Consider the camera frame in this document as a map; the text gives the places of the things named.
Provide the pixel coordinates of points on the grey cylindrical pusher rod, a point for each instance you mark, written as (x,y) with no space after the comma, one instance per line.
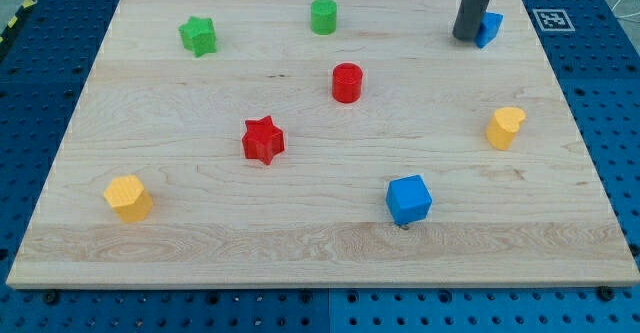
(468,20)

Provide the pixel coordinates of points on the blue angular block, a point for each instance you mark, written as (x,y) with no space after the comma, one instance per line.
(488,29)

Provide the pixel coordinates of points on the white fiducial marker tag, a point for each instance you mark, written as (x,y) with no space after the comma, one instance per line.
(553,20)

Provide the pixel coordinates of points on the yellow heart block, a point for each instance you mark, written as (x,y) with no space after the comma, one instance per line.
(503,126)

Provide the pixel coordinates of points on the green cylinder block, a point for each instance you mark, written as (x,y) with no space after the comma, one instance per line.
(323,16)

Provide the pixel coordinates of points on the red cylinder block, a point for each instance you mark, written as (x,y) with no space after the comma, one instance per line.
(347,82)

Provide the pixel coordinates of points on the blue cube block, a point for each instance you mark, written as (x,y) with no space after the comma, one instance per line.
(408,199)

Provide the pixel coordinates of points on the light wooden board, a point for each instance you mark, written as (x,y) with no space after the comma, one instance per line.
(534,215)

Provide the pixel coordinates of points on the red star block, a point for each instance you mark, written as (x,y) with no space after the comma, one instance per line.
(263,140)

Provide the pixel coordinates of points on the green star block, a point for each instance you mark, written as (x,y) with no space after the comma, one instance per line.
(198,36)

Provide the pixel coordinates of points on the black bolt right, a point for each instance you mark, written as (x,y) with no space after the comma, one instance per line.
(605,293)

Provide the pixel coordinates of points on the black bolt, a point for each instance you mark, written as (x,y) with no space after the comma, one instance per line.
(50,297)
(605,293)

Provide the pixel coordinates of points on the yellow hexagon block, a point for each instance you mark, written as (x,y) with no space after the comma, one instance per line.
(128,197)

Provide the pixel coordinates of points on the black bolt left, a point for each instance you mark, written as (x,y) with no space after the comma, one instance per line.
(50,297)

